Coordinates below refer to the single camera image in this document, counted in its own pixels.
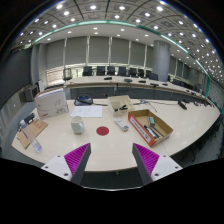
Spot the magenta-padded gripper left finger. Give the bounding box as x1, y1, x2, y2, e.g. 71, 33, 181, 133
40, 142, 92, 186

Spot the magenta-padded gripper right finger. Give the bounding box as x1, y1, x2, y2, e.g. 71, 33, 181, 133
131, 142, 183, 186

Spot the black marker pen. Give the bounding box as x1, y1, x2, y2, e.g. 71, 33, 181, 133
143, 124, 160, 140

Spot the red-sided open cardboard box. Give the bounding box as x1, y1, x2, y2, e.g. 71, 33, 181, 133
127, 108, 174, 148

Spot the brown cardboard sheet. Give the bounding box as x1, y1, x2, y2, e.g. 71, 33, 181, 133
16, 118, 49, 150

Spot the white ceramic mug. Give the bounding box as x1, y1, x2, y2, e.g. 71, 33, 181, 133
69, 115, 86, 135

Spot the flat round red coaster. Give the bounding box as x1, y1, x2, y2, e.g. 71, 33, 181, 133
95, 125, 110, 137

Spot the white remote control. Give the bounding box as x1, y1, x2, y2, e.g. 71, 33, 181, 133
113, 116, 130, 132

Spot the white printed paper sheet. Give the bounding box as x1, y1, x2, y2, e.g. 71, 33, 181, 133
69, 105, 104, 119

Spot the black tabletop microphone base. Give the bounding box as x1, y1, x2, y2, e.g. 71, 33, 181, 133
177, 100, 188, 111

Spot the black desktop microphone unit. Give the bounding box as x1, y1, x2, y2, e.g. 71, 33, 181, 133
73, 95, 94, 107

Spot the black tool in beige box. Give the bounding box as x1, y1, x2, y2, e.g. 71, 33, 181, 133
114, 104, 128, 113

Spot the small beige open box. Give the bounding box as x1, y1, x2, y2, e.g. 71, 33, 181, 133
107, 94, 136, 118

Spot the grey box monitor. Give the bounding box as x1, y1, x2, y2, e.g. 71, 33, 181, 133
20, 84, 39, 103

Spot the long curved conference desk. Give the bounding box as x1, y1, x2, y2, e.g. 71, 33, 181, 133
64, 75, 214, 108

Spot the black office chairs group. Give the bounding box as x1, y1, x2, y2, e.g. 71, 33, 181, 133
62, 65, 159, 82

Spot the round ceiling lights group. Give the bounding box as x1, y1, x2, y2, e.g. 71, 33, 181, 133
18, 0, 224, 84

